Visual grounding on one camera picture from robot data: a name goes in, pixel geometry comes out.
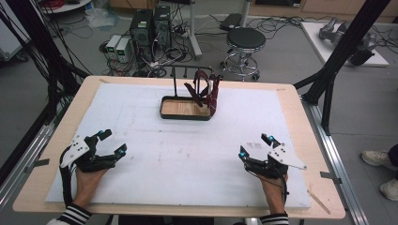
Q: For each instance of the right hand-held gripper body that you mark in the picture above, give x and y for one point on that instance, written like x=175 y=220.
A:
x=286 y=157

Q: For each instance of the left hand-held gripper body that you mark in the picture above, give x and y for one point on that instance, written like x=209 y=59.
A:
x=75 y=150

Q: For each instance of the black hook rack wooden tray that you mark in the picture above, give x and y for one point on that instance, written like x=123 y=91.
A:
x=178 y=108

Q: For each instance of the plain maroon bow tie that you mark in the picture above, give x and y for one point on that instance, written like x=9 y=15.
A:
x=195 y=93

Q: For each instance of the person's right hand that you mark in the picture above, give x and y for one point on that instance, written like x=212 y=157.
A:
x=273 y=189

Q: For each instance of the person's left hand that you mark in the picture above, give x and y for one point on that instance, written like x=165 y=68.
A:
x=88 y=181

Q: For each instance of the white foam mat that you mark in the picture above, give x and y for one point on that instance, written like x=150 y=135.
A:
x=162 y=175

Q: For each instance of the thin wooden stick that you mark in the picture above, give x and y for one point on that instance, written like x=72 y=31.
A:
x=319 y=202

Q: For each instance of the white power supply unit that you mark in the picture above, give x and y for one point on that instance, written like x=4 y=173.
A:
x=112 y=43
x=123 y=50

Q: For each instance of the black round stool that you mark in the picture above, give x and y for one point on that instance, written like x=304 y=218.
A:
x=246 y=38

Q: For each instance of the computer towers on floor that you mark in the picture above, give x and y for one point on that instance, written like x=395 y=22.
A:
x=175 y=56

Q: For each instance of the white floor board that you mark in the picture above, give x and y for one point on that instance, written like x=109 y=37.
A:
x=316 y=40

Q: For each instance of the large black computer tower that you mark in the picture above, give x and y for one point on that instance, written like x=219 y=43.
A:
x=142 y=34

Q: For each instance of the clear plastic bag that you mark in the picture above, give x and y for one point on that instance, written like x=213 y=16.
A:
x=100 y=17

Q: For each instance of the black flat box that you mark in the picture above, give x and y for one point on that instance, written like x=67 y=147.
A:
x=231 y=21

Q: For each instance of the slim black computer tower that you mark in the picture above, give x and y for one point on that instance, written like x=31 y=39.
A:
x=162 y=26

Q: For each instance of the grey stand leg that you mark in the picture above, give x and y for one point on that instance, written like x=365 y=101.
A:
x=194 y=37

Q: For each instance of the round white table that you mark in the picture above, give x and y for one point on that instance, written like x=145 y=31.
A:
x=65 y=7

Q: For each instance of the grey metal bracket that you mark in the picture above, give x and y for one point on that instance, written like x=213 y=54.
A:
x=39 y=163
x=329 y=176

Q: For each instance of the aluminium rail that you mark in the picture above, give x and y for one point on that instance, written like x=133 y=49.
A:
x=336 y=156
x=22 y=159

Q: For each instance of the black metal frame stand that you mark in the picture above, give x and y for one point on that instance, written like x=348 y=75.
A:
x=31 y=37
x=347 y=47

